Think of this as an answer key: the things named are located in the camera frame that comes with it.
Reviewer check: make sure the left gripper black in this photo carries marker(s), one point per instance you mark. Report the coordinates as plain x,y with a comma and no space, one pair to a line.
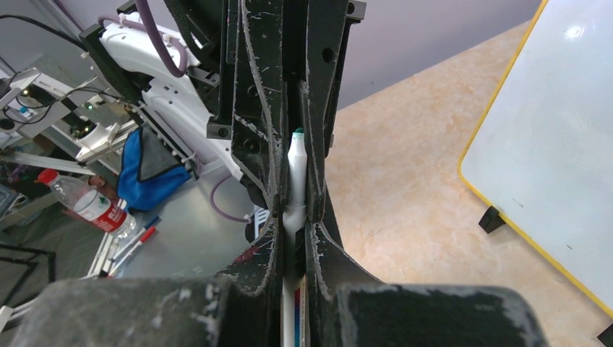
211,28

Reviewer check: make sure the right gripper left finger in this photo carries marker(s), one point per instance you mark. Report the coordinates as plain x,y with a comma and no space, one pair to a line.
238,306

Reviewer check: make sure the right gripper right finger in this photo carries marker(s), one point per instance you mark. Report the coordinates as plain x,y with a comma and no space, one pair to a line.
350,307

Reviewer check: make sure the green whiteboard marker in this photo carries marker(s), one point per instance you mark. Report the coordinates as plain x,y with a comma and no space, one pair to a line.
293,219

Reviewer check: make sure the yellow-framed whiteboard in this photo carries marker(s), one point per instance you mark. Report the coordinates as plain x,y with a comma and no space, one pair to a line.
541,155

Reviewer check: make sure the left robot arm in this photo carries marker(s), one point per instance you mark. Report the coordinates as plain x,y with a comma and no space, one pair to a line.
149,68

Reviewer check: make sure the black whiteboard foot left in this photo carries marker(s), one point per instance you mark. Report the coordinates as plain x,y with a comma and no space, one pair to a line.
491,220

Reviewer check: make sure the black whiteboard foot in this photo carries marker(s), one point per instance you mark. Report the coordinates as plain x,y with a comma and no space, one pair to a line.
491,220
606,336

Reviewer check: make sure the black whiteboard foot right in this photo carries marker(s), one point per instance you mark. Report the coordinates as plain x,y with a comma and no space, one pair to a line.
606,336

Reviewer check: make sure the blue marker pen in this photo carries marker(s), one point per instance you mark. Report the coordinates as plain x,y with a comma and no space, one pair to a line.
134,239

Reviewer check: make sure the red marker pen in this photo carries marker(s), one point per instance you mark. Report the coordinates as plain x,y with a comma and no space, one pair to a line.
114,267

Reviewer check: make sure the blue grey cloth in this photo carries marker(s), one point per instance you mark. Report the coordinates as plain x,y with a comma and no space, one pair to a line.
149,172

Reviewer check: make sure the plastic water bottle red label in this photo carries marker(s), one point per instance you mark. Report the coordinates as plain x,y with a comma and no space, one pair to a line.
89,204

